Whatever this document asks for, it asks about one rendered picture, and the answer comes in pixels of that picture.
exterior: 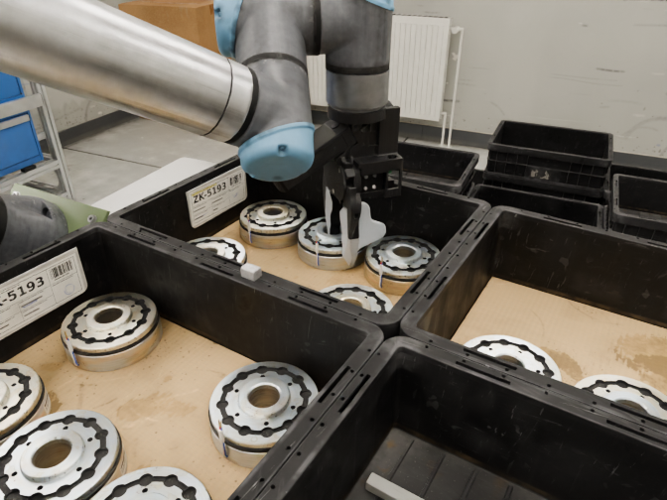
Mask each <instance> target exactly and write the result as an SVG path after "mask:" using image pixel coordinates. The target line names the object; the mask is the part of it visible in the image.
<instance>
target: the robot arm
mask: <svg viewBox="0 0 667 500"><path fill-rule="evenodd" d="M213 9H214V22H215V31H216V39H217V45H218V49H219V52H220V53H221V54H222V56H221V55H219V54H217V53H215V52H212V51H210V50H208V49H206V48H203V47H201V46H199V45H197V44H194V43H192V42H190V41H188V40H185V39H183V38H181V37H179V36H176V35H174V34H172V33H170V32H167V31H165V30H163V29H161V28H158V27H156V26H154V25H152V24H149V23H147V22H145V21H143V20H140V19H138V18H136V17H134V16H131V15H129V14H127V13H125V12H122V11H120V10H118V9H116V8H113V7H111V6H109V5H106V4H104V3H102V2H100V1H97V0H0V71H1V72H4V73H7V74H10V75H13V76H16V77H20V78H23V79H26V80H29V81H31V82H34V83H37V84H41V85H44V86H47V87H50V88H53V89H56V90H59V91H63V92H66V93H69V94H72V95H75V96H78V97H81V98H85V99H88V100H91V101H94V102H97V103H100V104H103V105H107V106H110V107H113V108H116V109H119V110H122V111H126V112H129V113H132V114H135V115H138V116H141V117H144V118H148V119H151V120H154V121H157V122H160V123H163V124H166V125H170V126H173V127H176V128H179V129H182V130H185V131H188V132H192V133H195V134H198V135H201V136H204V137H207V138H209V139H213V140H216V141H219V142H224V143H226V144H229V145H232V146H235V147H238V148H239V149H238V152H237V155H238V157H239V158H240V165H241V168H242V170H243V171H244V172H245V173H247V174H248V175H249V176H250V177H252V178H254V179H257V180H260V181H265V182H273V184H274V185H275V186H276V188H277V189H278V190H279V191H281V192H286V191H288V190H289V189H291V188H292V187H294V186H295V185H297V184H298V183H300V182H301V181H302V180H304V179H305V178H307V177H308V176H309V175H311V174H312V173H314V172H315V171H317V170H318V169H319V168H321V167H322V166H324V176H323V193H324V207H325V211H326V222H327V228H328V234H330V235H337V234H340V233H339V228H340V227H341V243H342V251H341V255H342V257H343V258H344V260H345V261H346V263H347V264H348V265H349V266H350V267H351V266H354V264H355V261H356V258H357V251H358V250H359V249H360V248H362V247H364V246H366V245H368V244H370V243H373V242H375V241H377V240H379V239H381V238H382V237H383V236H384V235H385V233H386V227H385V224H384V223H382V222H379V221H376V220H373V219H371V216H370V207H369V205H368V204H367V203H365V202H363V201H361V199H362V198H368V197H369V198H370V199H373V198H379V197H385V198H386V197H392V196H398V195H401V185H402V172H403V159H404V158H402V157H401V156H400V155H398V153H397V150H398V136H399V122H400V107H399V106H396V105H395V106H393V105H392V103H391V102H390V101H389V100H388V91H389V74H390V68H389V66H390V50H391V33H392V16H393V12H394V9H395V7H394V0H213ZM319 55H326V102H327V103H328V117H329V118H330V120H329V121H328V122H326V123H325V124H323V125H322V126H321V127H319V128H318V129H316V130H315V125H314V124H313V120H312V109H311V99H310V89H309V77H308V65H307V56H319ZM228 58H235V61H233V60H230V59H228ZM390 158H391V159H390ZM393 170H399V177H398V187H394V180H393V179H391V178H390V177H388V175H389V174H390V173H391V171H393ZM391 187H394V188H391ZM67 234H68V228H67V220H66V218H65V215H64V214H63V212H62V211H61V210H60V208H59V207H57V206H56V205H55V204H53V203H52V202H49V201H47V200H45V199H42V198H40V197H36V196H31V195H17V194H2V193H0V266H1V265H3V264H5V263H7V262H9V261H11V260H14V259H16V258H18V257H20V256H22V255H24V254H26V253H28V252H31V251H33V250H35V249H37V248H39V247H41V246H43V245H45V244H48V243H50V242H52V241H54V240H56V239H58V238H60V237H62V236H65V235H67Z"/></svg>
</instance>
